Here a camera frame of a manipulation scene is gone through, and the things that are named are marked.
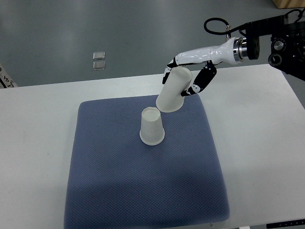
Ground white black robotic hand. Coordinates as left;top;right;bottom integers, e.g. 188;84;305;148
162;38;237;97

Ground white paper cup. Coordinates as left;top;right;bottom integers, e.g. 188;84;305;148
140;107;165;146
156;66;193;113

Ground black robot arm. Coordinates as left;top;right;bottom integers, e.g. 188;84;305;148
231;9;305;80

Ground wooden furniture corner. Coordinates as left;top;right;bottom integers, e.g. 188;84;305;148
272;0;305;9

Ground white paper cup on cushion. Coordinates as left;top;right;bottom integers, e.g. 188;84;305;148
140;107;165;146

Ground upper metal floor plate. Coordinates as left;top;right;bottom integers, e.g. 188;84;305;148
92;51;105;60

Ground metal floor plate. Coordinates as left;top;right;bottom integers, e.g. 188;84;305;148
93;61;106;71
92;51;105;60

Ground lower metal floor plate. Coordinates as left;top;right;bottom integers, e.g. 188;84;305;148
93;61;106;71

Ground black desk control panel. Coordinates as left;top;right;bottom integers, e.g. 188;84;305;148
266;219;305;229

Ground cardboard box with writing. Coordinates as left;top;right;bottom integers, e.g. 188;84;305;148
0;64;19;89

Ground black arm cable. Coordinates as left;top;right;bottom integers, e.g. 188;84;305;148
203;9;300;39

